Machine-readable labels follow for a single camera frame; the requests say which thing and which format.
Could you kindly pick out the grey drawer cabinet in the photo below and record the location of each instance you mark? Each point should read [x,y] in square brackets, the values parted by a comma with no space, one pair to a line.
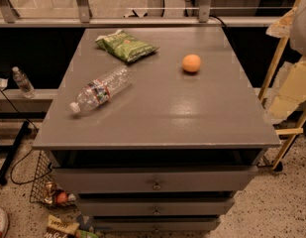
[167,117]

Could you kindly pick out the clear plastic water bottle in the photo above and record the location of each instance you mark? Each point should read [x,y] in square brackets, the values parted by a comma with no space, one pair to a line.
[101,89]

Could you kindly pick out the orange fruit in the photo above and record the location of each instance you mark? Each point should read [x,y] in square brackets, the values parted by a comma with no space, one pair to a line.
[191,63]

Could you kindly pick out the green chip bag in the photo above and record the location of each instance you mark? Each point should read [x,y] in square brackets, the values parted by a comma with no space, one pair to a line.
[124,46]

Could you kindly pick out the top grey drawer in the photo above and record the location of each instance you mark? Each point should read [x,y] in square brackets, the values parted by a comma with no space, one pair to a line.
[154,180]

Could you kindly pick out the grey drawer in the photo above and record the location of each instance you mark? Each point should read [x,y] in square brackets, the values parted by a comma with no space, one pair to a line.
[154,180]
[155,206]
[155,224]

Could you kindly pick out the middle grey drawer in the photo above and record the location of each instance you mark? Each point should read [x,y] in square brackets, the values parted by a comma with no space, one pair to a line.
[155,206]

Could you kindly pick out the bottom grey drawer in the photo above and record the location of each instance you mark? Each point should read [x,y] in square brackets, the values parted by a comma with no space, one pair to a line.
[155,224]

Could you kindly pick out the metal window railing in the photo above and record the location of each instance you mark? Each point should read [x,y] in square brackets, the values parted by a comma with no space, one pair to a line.
[97,13]

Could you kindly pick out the small fruit in basket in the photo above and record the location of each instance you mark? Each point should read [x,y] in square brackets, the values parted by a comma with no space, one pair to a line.
[61,197]

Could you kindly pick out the small standing water bottle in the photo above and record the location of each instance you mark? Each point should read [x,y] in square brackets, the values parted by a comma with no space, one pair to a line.
[23,82]

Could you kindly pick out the yellow snack package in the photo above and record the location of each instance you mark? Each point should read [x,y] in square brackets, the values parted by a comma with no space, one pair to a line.
[58,229]

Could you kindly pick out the black metal bar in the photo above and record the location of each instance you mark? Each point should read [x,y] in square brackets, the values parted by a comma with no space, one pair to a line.
[11,152]

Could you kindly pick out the white red shoe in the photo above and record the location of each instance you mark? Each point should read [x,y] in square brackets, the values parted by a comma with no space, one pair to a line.
[4,223]

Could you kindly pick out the black wire basket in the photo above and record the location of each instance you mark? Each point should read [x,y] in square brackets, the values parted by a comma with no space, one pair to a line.
[44,188]

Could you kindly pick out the wooden easel frame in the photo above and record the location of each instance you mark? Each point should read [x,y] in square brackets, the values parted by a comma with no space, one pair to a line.
[290,28]

